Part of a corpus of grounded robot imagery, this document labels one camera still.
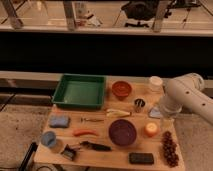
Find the light blue towel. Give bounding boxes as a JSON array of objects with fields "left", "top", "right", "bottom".
[{"left": 148, "top": 106, "right": 162, "bottom": 119}]

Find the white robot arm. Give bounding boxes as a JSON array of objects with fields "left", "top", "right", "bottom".
[{"left": 158, "top": 73, "right": 213, "bottom": 131}]

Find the green plastic tray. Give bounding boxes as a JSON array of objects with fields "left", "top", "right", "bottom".
[{"left": 52, "top": 74, "right": 106, "bottom": 109}]

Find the orange candle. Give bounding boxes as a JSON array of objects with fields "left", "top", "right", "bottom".
[{"left": 144, "top": 122, "right": 158, "bottom": 137}]

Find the metal cup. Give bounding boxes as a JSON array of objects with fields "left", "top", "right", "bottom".
[{"left": 134, "top": 98, "right": 145, "bottom": 113}]

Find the bunch of dark grapes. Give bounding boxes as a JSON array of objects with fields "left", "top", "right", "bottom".
[{"left": 162, "top": 131, "right": 179, "bottom": 167}]

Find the purple bowl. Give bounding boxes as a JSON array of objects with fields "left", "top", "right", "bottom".
[{"left": 108, "top": 119, "right": 137, "bottom": 146}]

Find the black rectangular sponge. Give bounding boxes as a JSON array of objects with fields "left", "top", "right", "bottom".
[{"left": 129, "top": 153, "right": 154, "bottom": 164}]

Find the orange bowl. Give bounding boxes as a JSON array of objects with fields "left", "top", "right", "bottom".
[{"left": 112, "top": 81, "right": 132, "bottom": 99}]

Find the yellow banana peel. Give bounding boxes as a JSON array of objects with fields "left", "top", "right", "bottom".
[{"left": 106, "top": 109, "right": 131, "bottom": 117}]

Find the black brush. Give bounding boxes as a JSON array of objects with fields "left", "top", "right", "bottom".
[{"left": 80, "top": 141, "right": 111, "bottom": 151}]

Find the small metal tool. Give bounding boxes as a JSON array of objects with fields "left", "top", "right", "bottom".
[{"left": 80, "top": 118, "right": 104, "bottom": 122}]

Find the blue sponge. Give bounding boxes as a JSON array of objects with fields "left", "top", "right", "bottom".
[{"left": 49, "top": 116, "right": 70, "bottom": 128}]

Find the black office chair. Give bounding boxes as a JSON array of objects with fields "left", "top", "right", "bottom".
[{"left": 121, "top": 0, "right": 159, "bottom": 28}]

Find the black cable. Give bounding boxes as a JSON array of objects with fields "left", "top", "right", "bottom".
[{"left": 18, "top": 141, "right": 38, "bottom": 171}]

